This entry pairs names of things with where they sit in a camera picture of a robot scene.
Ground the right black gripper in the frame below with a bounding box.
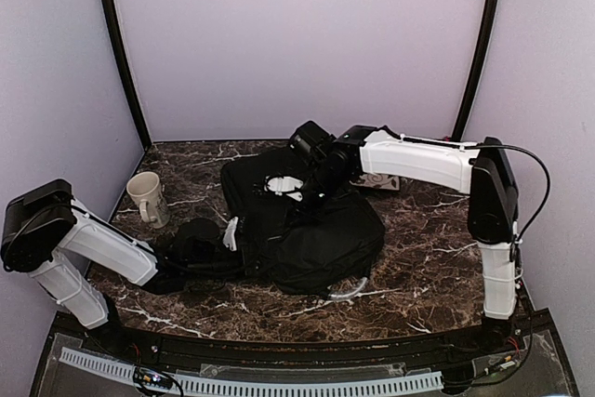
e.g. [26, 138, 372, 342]
[284, 165, 350, 228]

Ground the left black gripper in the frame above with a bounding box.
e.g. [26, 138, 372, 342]
[185, 244, 278, 283]

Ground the black student bag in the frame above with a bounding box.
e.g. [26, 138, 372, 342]
[220, 148, 385, 298]

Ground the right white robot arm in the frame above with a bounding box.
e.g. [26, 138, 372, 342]
[289, 121, 524, 354]

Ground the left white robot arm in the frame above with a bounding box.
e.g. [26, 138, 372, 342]
[1, 179, 252, 356]

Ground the floral square plate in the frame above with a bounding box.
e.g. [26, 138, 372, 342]
[350, 174, 401, 192]

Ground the beige ceramic mug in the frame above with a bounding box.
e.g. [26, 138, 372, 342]
[126, 171, 170, 229]

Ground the clear tape roll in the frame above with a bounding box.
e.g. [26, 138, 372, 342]
[327, 276, 369, 302]

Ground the small circuit board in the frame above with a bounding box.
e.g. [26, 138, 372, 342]
[133, 366, 173, 390]

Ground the black front rail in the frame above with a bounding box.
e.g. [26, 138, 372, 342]
[50, 311, 554, 370]

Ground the grey slotted cable duct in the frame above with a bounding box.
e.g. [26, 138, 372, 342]
[59, 348, 443, 396]

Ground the right black frame post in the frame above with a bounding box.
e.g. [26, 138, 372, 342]
[450, 0, 498, 142]

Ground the black frame post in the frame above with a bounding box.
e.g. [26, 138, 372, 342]
[100, 0, 152, 152]
[450, 0, 498, 142]

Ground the left black frame post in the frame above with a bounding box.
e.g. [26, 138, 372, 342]
[100, 0, 152, 152]

